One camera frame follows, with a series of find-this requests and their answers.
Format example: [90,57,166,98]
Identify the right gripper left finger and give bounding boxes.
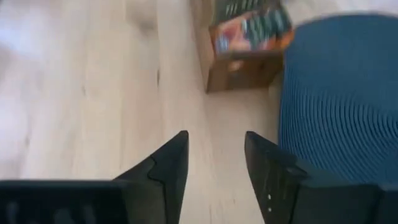
[113,130,190,224]

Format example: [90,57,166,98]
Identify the orange peach tea packet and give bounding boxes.
[214,7,295,54]

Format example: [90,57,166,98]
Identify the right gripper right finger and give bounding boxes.
[244,131,380,224]

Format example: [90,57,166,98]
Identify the wooden compartment organizer box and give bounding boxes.
[190,0,295,94]

